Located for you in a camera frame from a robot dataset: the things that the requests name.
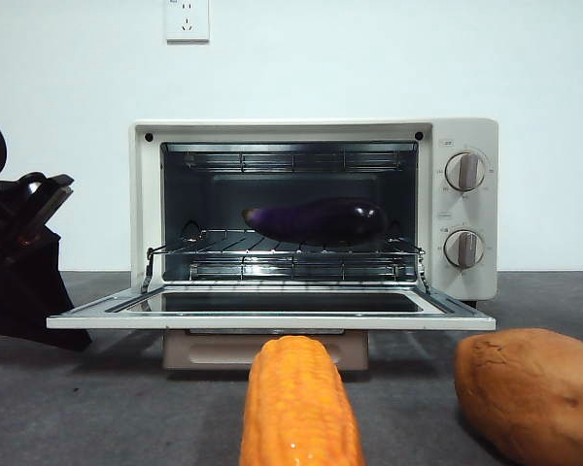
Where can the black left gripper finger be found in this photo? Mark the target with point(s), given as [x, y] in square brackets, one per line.
[29, 296]

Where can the glass oven door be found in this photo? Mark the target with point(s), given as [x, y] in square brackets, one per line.
[272, 321]

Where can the purple eggplant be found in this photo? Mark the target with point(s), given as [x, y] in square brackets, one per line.
[320, 218]

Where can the white Toshiba toaster oven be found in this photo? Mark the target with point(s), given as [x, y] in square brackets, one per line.
[459, 209]

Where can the yellow corn cob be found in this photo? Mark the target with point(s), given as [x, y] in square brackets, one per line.
[298, 403]

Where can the small beige timer knob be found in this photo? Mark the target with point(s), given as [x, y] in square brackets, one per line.
[465, 248]

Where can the large beige temperature knob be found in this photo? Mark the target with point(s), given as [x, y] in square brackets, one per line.
[465, 171]

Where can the brown sweet potato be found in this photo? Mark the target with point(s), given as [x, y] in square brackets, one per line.
[534, 393]

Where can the white wall socket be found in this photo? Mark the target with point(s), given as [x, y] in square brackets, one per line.
[187, 22]

